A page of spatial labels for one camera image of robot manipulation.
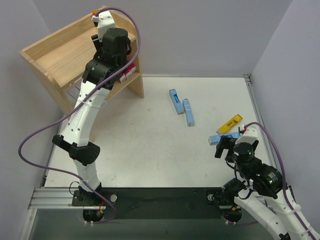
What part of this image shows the pink toothpaste box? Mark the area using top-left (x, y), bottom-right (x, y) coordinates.
top-left (119, 73), bottom-right (127, 83)
top-left (128, 63), bottom-right (137, 74)
top-left (124, 69), bottom-right (132, 79)

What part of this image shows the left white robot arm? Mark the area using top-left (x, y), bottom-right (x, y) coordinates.
top-left (52, 27), bottom-right (132, 206)

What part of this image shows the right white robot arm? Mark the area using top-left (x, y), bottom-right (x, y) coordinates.
top-left (215, 136), bottom-right (320, 240)

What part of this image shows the wooden two-tier shelf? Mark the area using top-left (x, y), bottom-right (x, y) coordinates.
top-left (19, 10), bottom-right (145, 115)

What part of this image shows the blue toothpaste box near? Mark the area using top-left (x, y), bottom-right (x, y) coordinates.
top-left (208, 132), bottom-right (241, 146)

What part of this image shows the blue toothpaste box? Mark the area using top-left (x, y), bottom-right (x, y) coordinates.
top-left (182, 98), bottom-right (195, 127)
top-left (208, 132), bottom-right (241, 146)
top-left (168, 89), bottom-right (184, 115)

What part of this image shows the blue toothpaste box middle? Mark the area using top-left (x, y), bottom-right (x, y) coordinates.
top-left (182, 98), bottom-right (195, 127)

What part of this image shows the blue toothpaste box far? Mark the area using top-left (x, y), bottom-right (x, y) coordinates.
top-left (168, 89), bottom-right (184, 115)

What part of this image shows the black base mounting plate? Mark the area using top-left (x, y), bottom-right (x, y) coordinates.
top-left (71, 187), bottom-right (243, 222)

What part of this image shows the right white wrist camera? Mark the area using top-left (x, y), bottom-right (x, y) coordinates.
top-left (235, 125), bottom-right (258, 145)

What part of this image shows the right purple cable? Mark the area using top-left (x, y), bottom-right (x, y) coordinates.
top-left (243, 122), bottom-right (316, 240)

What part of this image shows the aluminium frame rail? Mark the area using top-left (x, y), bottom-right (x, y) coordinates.
top-left (28, 186), bottom-right (298, 210)

